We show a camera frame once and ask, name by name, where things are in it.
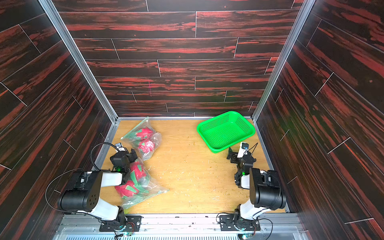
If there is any zip-top bag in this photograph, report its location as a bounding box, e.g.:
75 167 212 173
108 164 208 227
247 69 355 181
121 117 162 161
119 158 169 212

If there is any dragon fruit pink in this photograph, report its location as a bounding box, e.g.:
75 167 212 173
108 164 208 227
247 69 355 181
130 161 151 187

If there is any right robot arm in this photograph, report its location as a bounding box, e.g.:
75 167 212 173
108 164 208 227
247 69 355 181
227 147 286 230

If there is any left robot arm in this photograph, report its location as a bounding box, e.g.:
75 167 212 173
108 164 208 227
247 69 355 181
58 149 138 229

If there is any dragon fruit far bag lower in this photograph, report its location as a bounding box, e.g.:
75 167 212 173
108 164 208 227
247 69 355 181
138 139 156 154

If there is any dragon fruit bag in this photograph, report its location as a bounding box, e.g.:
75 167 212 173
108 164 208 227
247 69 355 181
134 127 154 141
138 139 156 154

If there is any dragon fruit in near bag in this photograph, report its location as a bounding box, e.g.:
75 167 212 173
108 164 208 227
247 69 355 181
115 181 140 198

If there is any dragon fruit far bag upper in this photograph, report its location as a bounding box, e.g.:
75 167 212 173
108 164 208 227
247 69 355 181
134 127 154 141

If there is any green plastic basket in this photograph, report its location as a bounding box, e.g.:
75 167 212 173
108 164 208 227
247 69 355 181
197 111 256 154

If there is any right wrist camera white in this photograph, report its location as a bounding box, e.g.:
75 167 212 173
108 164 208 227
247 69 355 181
237 142 249 158

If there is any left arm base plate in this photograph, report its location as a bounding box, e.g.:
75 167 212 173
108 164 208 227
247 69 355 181
99 215 143 233

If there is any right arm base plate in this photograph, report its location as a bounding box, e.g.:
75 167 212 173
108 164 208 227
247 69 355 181
216 213 261 232

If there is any aluminium front rail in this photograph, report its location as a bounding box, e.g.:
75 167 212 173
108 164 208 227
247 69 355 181
54 214 311 240

